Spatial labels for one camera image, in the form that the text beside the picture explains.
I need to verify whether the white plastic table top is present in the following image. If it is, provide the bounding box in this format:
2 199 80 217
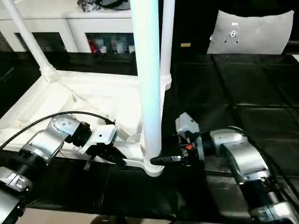
0 69 172 177

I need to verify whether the cluster of small bottles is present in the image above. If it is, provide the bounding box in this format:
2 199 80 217
86 35 136 54

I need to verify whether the white plastic table leg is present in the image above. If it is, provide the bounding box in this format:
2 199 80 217
129 0 165 176
160 0 176 90
2 0 59 83

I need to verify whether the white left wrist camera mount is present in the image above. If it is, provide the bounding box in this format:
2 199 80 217
78 125 120 155

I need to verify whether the white cushion with badge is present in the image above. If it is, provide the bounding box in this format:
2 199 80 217
206 10 295 56

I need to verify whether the black cabinet with yellow label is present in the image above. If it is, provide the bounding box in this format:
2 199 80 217
174 0 221 55

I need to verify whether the grey bag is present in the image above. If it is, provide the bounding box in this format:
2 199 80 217
99 0 131 11

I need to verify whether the dark cable bundle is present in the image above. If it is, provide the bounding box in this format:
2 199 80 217
77 0 101 13

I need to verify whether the white cabinet with glass doors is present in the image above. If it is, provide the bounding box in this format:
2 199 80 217
0 0 137 53

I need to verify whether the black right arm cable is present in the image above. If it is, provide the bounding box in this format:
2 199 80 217
192 125 299 210

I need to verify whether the black work mat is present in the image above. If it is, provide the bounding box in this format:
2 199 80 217
0 50 299 222

